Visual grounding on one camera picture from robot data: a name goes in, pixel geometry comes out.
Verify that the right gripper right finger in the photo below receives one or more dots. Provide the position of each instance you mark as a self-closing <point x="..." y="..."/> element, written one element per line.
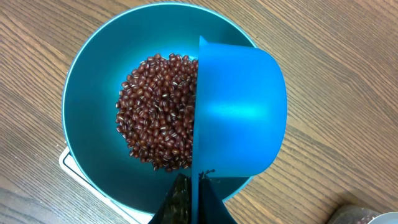
<point x="211" y="209"/>

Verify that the clear plastic food container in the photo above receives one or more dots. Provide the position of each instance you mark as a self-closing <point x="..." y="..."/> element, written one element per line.
<point x="378" y="218"/>

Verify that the red beans in bowl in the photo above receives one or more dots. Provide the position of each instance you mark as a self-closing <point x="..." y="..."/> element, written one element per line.
<point x="156" y="111"/>

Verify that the white digital kitchen scale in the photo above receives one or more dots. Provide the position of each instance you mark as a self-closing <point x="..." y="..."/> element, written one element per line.
<point x="68" y="164"/>

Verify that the teal metal bowl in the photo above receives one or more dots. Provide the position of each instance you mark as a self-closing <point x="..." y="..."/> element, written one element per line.
<point x="92" y="89"/>

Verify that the blue plastic measuring scoop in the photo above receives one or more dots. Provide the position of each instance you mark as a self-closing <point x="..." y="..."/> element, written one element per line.
<point x="240" y="113"/>

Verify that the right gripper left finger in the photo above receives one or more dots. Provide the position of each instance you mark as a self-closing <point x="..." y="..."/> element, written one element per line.
<point x="176" y="207"/>

